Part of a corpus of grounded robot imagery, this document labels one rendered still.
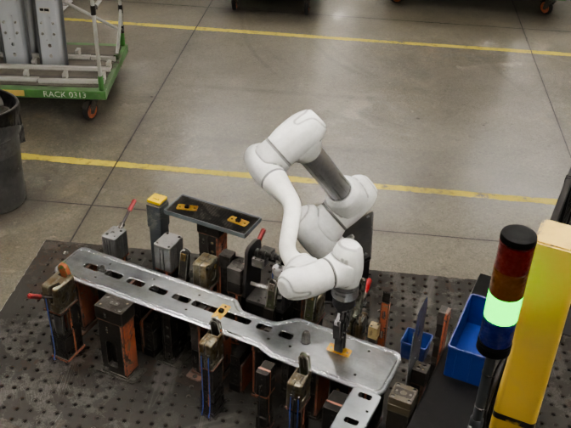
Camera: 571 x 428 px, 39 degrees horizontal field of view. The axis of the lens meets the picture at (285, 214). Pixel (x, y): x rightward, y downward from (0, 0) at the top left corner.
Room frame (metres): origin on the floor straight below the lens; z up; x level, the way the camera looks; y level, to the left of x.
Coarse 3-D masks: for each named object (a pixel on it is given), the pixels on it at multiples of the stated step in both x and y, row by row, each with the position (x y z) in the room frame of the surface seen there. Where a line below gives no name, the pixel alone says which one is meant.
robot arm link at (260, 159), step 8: (256, 144) 2.58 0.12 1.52; (264, 144) 2.54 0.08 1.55; (272, 144) 2.52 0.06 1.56; (248, 152) 2.56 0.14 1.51; (256, 152) 2.54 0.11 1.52; (264, 152) 2.51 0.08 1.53; (272, 152) 2.50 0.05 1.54; (248, 160) 2.53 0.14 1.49; (256, 160) 2.50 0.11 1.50; (264, 160) 2.49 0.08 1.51; (272, 160) 2.48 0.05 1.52; (280, 160) 2.49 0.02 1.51; (248, 168) 2.51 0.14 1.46; (256, 168) 2.48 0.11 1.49; (264, 168) 2.46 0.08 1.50; (272, 168) 2.46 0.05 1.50; (280, 168) 2.47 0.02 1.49; (256, 176) 2.46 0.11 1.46; (264, 176) 2.44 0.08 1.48
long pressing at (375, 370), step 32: (96, 256) 2.57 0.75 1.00; (96, 288) 2.38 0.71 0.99; (128, 288) 2.38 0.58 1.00; (160, 288) 2.39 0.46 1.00; (192, 288) 2.40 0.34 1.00; (192, 320) 2.21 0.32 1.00; (224, 320) 2.22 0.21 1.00; (256, 320) 2.22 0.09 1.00; (288, 320) 2.23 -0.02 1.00; (288, 352) 2.06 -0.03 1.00; (320, 352) 2.07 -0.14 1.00; (352, 352) 2.07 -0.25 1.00; (384, 352) 2.08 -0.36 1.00; (352, 384) 1.93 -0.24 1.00; (384, 384) 1.93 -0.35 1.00
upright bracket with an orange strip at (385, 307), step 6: (384, 294) 2.16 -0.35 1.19; (390, 294) 2.16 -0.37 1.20; (384, 300) 2.16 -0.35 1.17; (390, 300) 2.16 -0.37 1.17; (384, 306) 2.16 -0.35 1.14; (384, 318) 2.16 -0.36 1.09; (384, 324) 2.16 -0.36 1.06; (384, 330) 2.16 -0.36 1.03; (384, 336) 2.15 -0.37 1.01; (378, 342) 2.16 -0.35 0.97; (384, 342) 2.15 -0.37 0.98
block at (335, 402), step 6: (330, 396) 1.88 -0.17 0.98; (336, 396) 1.89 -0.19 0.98; (342, 396) 1.89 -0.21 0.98; (330, 402) 1.86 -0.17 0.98; (336, 402) 1.86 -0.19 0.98; (342, 402) 1.86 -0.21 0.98; (324, 408) 1.83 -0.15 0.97; (330, 408) 1.83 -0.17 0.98; (336, 408) 1.83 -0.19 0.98; (324, 414) 1.83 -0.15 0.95; (330, 414) 1.83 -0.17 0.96; (324, 420) 1.83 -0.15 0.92; (330, 420) 1.82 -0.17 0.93; (324, 426) 1.83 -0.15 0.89
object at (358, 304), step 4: (360, 280) 2.21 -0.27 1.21; (364, 280) 2.20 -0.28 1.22; (360, 284) 2.18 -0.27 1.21; (364, 284) 2.20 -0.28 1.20; (360, 288) 2.18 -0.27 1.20; (364, 288) 2.20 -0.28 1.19; (360, 292) 2.20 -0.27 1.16; (364, 292) 2.20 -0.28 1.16; (360, 296) 2.19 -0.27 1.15; (364, 296) 2.21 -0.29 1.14; (356, 300) 2.20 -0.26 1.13; (360, 300) 2.19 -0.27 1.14; (356, 304) 2.20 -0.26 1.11; (360, 304) 2.19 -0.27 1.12; (356, 308) 2.20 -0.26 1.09; (360, 308) 2.18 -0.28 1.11; (352, 312) 2.19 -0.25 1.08; (360, 312) 2.19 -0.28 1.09
